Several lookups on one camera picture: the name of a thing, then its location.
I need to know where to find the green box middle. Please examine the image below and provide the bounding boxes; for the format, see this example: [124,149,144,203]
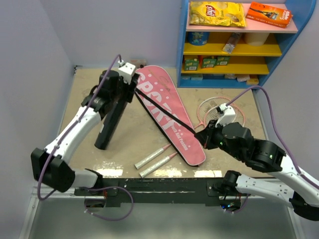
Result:
[201,57,217,69]

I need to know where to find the black shuttlecock tube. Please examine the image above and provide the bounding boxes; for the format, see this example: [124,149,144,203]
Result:
[94,99,128,150]

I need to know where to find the orange razor box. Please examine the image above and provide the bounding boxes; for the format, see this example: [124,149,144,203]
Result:
[246,2,293,28]

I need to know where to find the yellow chips bag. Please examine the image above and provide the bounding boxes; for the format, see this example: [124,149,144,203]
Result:
[189,1,246,27]

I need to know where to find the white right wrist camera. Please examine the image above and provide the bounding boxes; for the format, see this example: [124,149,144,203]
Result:
[215,103,236,127]

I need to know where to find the blue round tin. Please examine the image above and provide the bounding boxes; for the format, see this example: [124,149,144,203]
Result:
[187,31,209,46]

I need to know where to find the blue shelf unit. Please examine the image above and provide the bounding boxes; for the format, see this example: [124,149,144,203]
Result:
[176,0,318,88]

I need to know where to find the silver foil packet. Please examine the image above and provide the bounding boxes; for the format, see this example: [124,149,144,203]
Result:
[222,32,242,54]

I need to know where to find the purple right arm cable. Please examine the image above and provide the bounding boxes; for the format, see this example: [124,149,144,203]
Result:
[225,85,319,215]

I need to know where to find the green box left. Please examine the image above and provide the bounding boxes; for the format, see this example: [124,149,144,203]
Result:
[184,58,199,71]

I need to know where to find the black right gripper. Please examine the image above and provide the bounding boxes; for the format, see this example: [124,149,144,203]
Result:
[194,119,243,160]

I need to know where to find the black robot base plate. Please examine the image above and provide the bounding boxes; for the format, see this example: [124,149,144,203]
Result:
[74,177,250,209]

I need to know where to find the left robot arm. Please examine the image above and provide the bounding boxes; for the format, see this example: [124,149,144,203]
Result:
[31,70,139,195]

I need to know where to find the green box right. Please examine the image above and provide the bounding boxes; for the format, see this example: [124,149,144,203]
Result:
[216,56,230,66]

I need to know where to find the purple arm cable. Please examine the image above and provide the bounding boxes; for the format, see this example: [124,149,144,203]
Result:
[225,85,319,215]
[36,54,135,222]

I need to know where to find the green box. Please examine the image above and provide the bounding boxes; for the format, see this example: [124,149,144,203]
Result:
[184,58,199,71]
[201,57,217,69]
[216,56,230,66]

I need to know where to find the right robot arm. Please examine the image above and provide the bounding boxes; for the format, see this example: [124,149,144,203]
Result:
[194,120,319,221]

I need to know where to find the pink racket bag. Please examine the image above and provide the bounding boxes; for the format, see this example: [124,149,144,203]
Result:
[136,65,206,166]

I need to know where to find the cream round container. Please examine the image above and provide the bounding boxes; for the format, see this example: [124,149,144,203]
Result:
[244,32,269,46]

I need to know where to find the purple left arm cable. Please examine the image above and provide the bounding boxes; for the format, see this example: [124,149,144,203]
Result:
[36,54,135,222]

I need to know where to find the black bag strap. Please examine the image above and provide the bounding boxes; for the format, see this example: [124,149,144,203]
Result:
[134,91,197,136]

